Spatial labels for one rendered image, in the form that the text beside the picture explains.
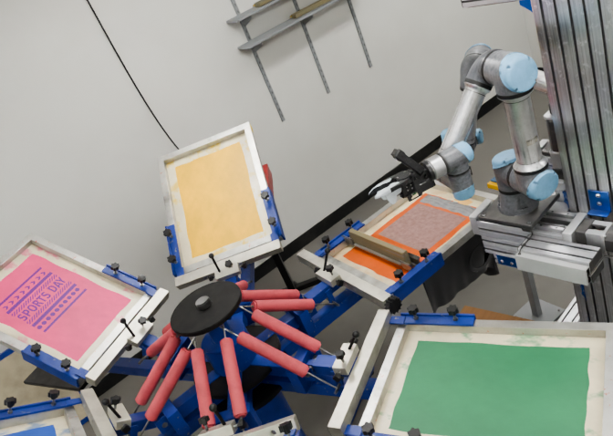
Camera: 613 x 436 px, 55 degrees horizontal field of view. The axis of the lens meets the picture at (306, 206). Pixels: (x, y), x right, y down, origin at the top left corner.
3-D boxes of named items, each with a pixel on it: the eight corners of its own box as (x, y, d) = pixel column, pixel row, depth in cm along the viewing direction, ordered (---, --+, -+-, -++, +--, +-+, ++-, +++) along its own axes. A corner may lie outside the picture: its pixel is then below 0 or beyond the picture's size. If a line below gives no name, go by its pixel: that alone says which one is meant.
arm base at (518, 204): (545, 196, 226) (541, 174, 222) (526, 219, 219) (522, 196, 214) (510, 192, 237) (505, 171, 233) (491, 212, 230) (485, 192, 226)
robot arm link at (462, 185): (462, 183, 209) (455, 157, 204) (481, 194, 199) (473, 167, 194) (443, 193, 208) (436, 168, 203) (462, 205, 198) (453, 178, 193)
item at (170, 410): (273, 287, 302) (264, 269, 297) (368, 351, 238) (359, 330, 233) (134, 389, 273) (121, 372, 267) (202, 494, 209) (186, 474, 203)
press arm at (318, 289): (335, 282, 276) (331, 274, 274) (342, 285, 271) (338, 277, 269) (306, 304, 270) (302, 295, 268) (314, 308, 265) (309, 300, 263)
